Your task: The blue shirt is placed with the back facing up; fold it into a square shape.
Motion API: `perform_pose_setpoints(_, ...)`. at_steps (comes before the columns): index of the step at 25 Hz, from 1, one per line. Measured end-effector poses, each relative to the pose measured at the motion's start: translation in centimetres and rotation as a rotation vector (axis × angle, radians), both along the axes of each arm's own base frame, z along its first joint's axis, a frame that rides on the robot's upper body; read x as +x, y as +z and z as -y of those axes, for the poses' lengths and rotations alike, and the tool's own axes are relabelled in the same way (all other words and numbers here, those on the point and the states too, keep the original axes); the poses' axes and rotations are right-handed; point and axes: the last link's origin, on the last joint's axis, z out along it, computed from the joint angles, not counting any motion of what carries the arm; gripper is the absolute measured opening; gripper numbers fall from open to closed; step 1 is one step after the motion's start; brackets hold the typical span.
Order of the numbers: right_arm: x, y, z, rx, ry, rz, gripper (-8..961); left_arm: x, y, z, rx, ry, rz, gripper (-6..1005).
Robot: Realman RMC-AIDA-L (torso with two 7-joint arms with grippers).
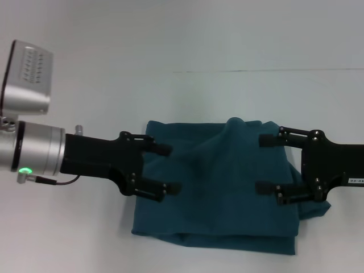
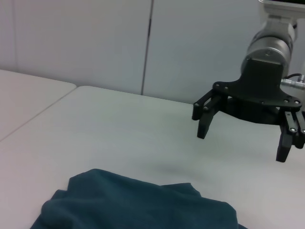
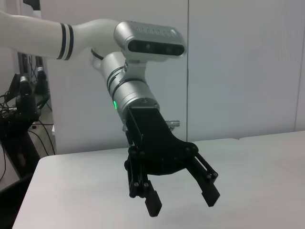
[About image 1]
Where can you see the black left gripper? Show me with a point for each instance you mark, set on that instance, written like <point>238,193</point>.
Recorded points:
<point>96,157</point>

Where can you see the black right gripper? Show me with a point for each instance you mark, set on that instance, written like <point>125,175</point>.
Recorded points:
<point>330,162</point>

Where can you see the blue shirt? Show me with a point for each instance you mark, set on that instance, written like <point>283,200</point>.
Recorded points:
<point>216,182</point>

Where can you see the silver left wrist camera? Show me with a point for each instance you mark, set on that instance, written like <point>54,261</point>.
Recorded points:
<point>27,79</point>

